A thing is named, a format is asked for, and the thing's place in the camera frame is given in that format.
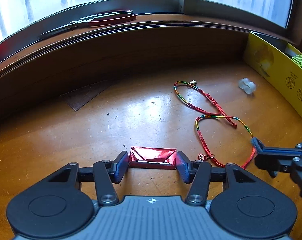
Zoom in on red foil packet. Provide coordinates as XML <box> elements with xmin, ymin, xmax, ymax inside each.
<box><xmin>128</xmin><ymin>146</ymin><xmax>177</xmax><ymax>170</ymax></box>

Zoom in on red multicolour string bracelet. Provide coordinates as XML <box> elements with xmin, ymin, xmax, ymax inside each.
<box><xmin>194</xmin><ymin>115</ymin><xmax>257</xmax><ymax>170</ymax></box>

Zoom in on translucent white plastic cap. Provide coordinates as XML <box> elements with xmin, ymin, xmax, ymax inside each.
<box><xmin>238</xmin><ymin>78</ymin><xmax>257</xmax><ymax>94</ymax></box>

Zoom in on yellow cardboard box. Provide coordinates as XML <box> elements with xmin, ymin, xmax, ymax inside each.
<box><xmin>244</xmin><ymin>32</ymin><xmax>302</xmax><ymax>118</ymax></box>

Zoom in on red handled scissors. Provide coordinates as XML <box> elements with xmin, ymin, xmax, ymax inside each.
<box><xmin>39</xmin><ymin>10</ymin><xmax>137</xmax><ymax>40</ymax></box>

